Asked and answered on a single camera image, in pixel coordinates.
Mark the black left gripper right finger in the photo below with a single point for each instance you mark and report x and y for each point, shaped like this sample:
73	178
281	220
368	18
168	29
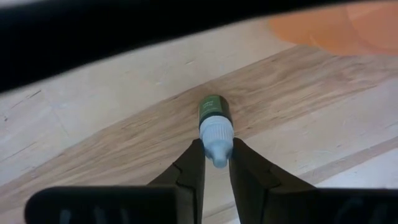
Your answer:
280	202

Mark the small green dropper bottle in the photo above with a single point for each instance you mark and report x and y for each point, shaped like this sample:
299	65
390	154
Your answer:
216	137

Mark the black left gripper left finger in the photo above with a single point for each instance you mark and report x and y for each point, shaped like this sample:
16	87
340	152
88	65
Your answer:
171	202

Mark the orange translucent plastic bin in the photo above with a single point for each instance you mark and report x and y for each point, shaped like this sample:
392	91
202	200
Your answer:
342	31

